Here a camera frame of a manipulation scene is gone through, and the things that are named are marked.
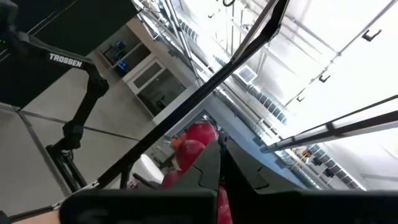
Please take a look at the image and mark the black aluminium table frame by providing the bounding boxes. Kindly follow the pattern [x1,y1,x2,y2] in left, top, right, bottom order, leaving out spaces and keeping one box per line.
[9,0,398,223]

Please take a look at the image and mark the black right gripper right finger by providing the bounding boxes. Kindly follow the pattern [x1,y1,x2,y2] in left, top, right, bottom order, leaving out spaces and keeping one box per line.
[222,139,398,224]

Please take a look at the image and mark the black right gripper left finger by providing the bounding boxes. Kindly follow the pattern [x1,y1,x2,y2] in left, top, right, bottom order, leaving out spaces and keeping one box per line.
[58,139,222,224]

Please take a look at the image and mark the white chair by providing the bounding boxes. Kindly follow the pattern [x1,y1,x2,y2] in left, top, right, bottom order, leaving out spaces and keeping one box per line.
[126,154,165,190]

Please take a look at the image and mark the red grape bunch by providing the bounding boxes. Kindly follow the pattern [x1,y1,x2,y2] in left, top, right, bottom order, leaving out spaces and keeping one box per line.
[160,120,234,224]

